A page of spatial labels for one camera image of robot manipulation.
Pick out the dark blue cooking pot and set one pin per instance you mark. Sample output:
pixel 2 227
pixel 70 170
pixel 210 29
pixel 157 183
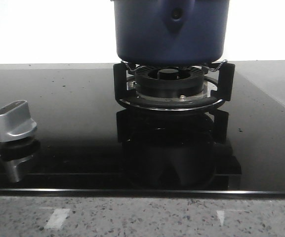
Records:
pixel 170 32

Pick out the black right pot support grate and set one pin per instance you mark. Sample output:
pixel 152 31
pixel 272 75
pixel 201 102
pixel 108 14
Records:
pixel 218 84

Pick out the black right gas burner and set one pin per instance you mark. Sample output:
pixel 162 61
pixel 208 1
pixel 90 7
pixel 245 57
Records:
pixel 169 82

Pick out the black glass gas stove top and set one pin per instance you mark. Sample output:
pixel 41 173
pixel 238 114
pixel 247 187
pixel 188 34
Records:
pixel 86 144

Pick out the silver stove control knob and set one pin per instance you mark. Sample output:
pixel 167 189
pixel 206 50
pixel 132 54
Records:
pixel 16 122

